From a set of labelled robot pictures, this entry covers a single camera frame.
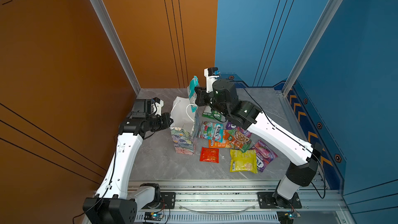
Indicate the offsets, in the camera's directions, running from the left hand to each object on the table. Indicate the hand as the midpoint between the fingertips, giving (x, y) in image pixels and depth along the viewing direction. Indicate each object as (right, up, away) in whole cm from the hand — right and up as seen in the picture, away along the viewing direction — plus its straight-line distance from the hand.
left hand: (173, 119), depth 75 cm
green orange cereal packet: (+35, -14, +17) cm, 41 cm away
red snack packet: (+18, -21, +12) cm, 31 cm away
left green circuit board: (-7, -44, -4) cm, 45 cm away
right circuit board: (+52, -44, -5) cm, 69 cm away
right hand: (+10, +14, -10) cm, 20 cm away
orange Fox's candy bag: (+21, -16, +17) cm, 31 cm away
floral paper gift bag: (+6, -3, -4) cm, 8 cm away
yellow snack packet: (+36, -24, +7) cm, 44 cm away
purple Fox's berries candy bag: (+49, -21, +10) cm, 54 cm away
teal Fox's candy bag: (+20, -9, +19) cm, 29 cm away
